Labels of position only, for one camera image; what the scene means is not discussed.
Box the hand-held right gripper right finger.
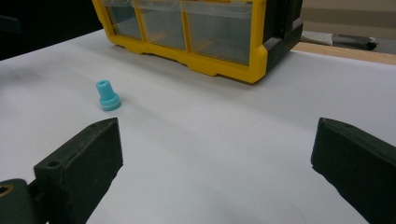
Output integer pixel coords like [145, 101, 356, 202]
[310, 117, 396, 224]

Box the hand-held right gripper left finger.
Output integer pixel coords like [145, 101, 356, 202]
[33, 117, 124, 224]

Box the yellow black drawer organizer cabinet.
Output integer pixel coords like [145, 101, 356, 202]
[92, 0, 304, 85]

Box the clear plastic drawer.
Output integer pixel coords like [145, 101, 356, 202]
[180, 0, 254, 67]
[134, 0, 188, 51]
[101, 0, 143, 41]

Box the small blue plastic plug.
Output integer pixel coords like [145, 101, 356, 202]
[95, 79, 122, 112]

